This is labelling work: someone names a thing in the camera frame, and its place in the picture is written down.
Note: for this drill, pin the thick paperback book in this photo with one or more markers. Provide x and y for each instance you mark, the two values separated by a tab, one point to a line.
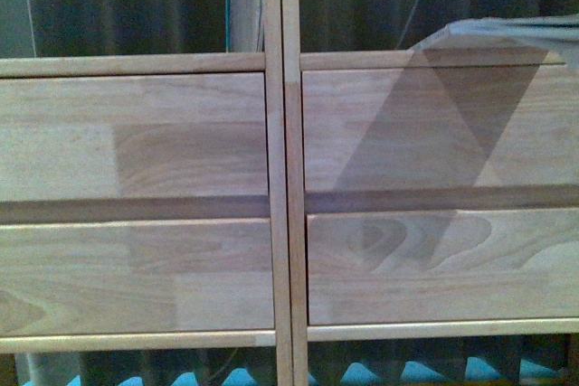
557	34

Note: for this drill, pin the right wooden bookshelf unit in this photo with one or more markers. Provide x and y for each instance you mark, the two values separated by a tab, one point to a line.
433	207

